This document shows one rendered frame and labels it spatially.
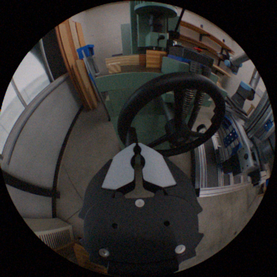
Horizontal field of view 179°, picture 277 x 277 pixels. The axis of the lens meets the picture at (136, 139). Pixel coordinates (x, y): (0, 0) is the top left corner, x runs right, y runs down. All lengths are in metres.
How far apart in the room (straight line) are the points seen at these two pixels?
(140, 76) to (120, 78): 0.06
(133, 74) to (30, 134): 1.16
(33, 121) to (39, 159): 0.44
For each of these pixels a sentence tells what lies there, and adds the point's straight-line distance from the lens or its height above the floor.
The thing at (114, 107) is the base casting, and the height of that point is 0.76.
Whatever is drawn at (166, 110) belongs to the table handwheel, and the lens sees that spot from 0.26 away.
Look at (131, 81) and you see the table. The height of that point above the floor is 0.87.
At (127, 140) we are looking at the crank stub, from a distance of 0.15.
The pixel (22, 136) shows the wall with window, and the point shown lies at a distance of 1.19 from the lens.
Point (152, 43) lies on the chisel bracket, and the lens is 0.42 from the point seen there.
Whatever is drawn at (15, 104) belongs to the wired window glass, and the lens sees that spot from 1.29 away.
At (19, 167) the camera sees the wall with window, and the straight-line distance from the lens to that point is 1.19.
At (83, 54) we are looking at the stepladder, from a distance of 1.15.
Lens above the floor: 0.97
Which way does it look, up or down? 57 degrees down
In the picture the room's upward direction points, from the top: 2 degrees counter-clockwise
